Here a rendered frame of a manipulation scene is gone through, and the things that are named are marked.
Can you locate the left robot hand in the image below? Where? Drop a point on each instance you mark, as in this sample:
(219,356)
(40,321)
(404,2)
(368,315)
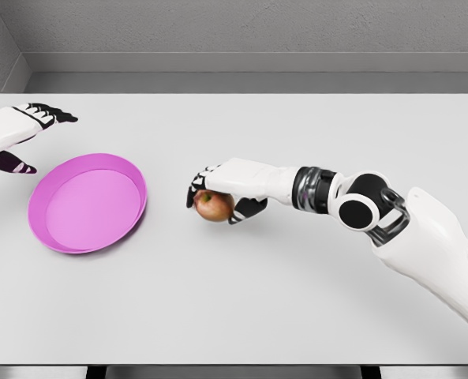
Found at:
(8,126)

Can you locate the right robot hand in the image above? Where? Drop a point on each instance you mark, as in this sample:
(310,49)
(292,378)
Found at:
(233,177)

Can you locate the red-brown apple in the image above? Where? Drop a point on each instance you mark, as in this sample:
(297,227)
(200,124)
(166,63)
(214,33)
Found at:
(214,206)

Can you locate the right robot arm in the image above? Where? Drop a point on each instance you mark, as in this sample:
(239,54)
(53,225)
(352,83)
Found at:
(395,221)

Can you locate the pink round plate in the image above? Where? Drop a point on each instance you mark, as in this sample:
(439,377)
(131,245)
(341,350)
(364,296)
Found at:
(87,205)

